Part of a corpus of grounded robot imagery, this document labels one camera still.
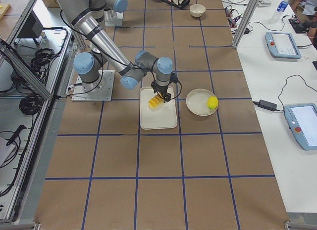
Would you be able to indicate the beige bowl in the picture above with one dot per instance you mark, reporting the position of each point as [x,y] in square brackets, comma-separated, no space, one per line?
[197,10]

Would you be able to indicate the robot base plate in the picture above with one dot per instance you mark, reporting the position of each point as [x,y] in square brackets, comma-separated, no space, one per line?
[113,19]

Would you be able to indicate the black plate rack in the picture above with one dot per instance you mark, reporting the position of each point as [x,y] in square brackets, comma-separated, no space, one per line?
[181,6]

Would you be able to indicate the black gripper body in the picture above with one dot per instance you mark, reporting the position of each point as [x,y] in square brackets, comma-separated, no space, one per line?
[160,90]

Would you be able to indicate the yellow lemon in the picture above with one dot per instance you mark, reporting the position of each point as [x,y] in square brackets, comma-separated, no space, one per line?
[212,102]

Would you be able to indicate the blue teach pendant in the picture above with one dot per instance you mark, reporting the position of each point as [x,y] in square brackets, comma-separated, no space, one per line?
[282,45]
[302,121]

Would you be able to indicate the black power adapter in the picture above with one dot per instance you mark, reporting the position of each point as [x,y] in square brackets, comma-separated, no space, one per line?
[267,105]

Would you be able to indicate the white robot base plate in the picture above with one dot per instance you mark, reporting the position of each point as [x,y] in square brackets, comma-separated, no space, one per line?
[100,90]

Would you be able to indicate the plastic water bottle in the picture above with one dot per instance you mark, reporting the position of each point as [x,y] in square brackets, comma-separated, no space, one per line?
[279,11]

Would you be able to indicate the beige round plate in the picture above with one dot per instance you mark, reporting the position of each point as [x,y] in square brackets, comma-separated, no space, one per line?
[196,102]

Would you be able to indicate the aluminium frame post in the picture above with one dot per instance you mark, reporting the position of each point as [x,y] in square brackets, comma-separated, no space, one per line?
[252,4]

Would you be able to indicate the white rectangular tray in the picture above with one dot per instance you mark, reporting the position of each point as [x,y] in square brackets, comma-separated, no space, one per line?
[162,117]

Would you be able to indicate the orange striped bread roll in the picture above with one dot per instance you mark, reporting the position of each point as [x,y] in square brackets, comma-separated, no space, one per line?
[155,102]

